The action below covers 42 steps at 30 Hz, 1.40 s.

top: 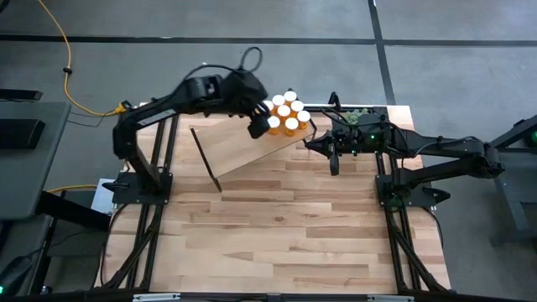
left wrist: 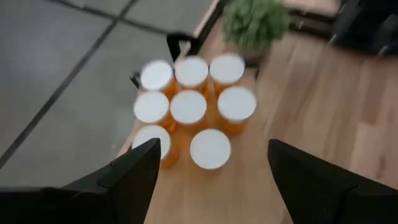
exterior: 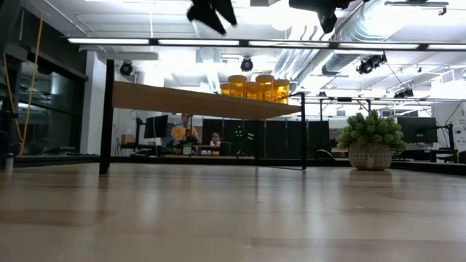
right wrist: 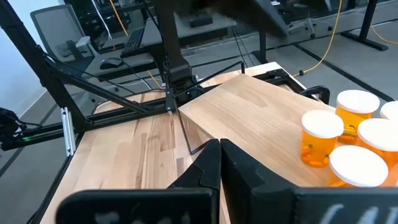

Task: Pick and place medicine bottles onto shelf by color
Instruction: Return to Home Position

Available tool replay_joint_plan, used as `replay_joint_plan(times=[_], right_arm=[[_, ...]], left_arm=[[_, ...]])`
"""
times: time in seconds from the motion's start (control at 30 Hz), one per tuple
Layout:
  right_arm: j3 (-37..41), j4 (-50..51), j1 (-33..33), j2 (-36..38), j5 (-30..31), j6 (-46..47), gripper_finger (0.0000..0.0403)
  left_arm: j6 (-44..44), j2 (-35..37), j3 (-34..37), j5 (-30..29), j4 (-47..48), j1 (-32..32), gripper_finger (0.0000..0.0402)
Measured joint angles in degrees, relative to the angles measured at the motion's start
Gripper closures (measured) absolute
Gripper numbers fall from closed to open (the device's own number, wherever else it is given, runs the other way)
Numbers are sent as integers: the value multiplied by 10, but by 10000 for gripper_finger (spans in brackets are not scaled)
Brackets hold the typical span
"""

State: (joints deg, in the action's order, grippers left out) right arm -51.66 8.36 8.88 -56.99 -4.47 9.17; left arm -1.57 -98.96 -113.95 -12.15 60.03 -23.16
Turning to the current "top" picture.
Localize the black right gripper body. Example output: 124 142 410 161
333 112 391 155

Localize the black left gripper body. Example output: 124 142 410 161
222 70 270 118

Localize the green potted plant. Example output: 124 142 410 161
343 107 373 126

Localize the wooden ramp board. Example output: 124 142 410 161
190 109 319 193

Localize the dark grey cart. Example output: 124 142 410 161
464 113 537 247

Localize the white paper sheet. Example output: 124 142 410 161
91 178 119 216

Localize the black desk leg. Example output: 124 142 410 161
35 190 113 232

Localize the flat black bar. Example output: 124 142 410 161
0 88 44 102

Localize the black rectangular pad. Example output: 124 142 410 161
0 118 46 151

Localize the grey desk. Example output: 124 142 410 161
0 100 71 222

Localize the black metal table frame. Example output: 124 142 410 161
94 90 453 302

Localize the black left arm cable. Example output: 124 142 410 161
183 45 264 81

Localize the silver metal bracket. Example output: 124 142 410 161
132 293 181 302
367 294 415 302

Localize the yellow cable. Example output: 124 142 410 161
37 0 132 117
47 183 98 195

